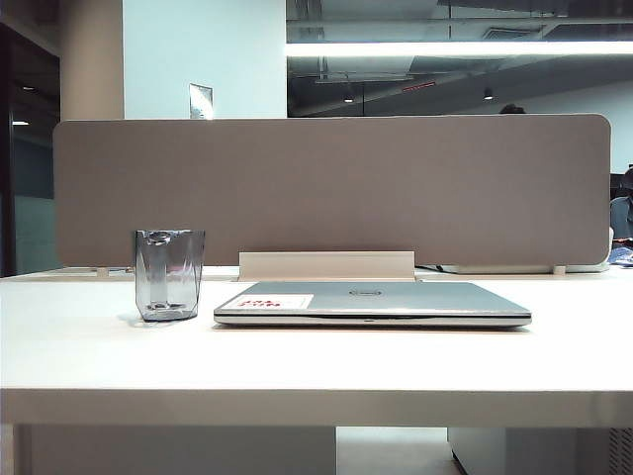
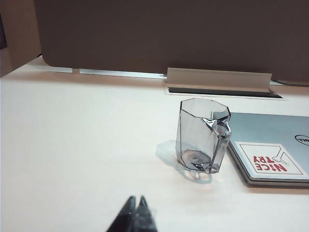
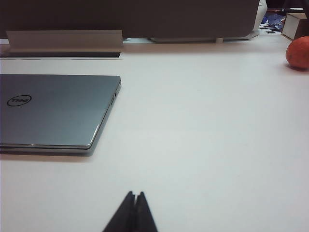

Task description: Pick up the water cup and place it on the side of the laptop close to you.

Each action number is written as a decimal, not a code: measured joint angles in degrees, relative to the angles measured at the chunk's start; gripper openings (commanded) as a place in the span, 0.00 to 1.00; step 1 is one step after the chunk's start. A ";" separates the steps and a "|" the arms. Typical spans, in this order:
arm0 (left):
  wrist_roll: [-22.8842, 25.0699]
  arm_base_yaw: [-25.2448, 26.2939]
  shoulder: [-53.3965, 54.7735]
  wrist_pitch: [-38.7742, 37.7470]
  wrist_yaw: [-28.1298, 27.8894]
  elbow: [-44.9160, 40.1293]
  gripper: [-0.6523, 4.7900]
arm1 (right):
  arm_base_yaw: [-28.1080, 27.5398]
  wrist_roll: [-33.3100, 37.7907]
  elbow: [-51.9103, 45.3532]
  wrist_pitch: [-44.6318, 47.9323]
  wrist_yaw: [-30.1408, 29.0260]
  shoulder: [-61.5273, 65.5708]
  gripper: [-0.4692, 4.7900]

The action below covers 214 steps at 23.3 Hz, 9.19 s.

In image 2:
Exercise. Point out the brown fabric desk divider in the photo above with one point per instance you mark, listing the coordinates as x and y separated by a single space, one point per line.
144 36

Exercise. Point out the white box behind laptop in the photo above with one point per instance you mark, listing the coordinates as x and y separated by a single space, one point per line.
217 78

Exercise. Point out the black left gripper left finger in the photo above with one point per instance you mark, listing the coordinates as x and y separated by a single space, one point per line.
125 220

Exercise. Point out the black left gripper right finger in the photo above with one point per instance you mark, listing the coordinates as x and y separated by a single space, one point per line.
144 220

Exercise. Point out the silver Dell laptop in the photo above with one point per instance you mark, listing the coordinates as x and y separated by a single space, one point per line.
265 128

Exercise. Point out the white red-lettered sticker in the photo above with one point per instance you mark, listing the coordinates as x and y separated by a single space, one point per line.
265 154

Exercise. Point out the clear faceted plastic cup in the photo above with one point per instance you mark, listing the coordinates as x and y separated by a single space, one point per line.
193 130

